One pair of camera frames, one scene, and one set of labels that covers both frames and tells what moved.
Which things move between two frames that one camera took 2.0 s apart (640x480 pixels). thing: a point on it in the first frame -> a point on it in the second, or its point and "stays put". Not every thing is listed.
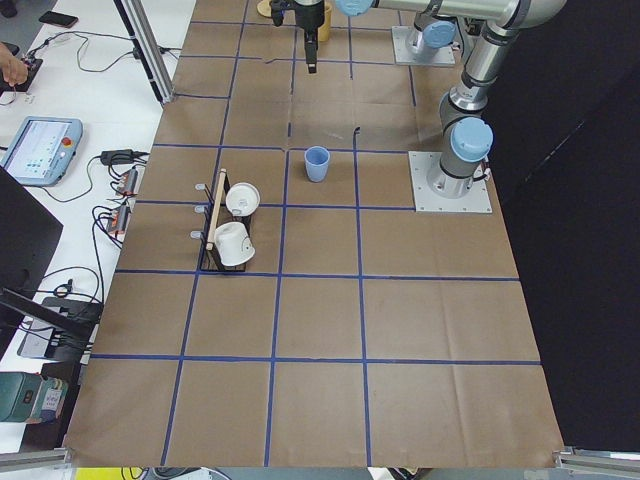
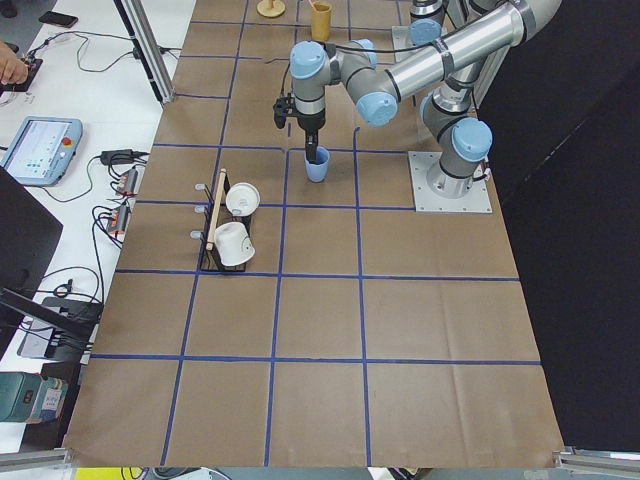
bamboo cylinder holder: [323, 31] stays put
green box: [29, 397] stays put
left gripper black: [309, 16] -> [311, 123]
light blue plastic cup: [317, 162] stays put
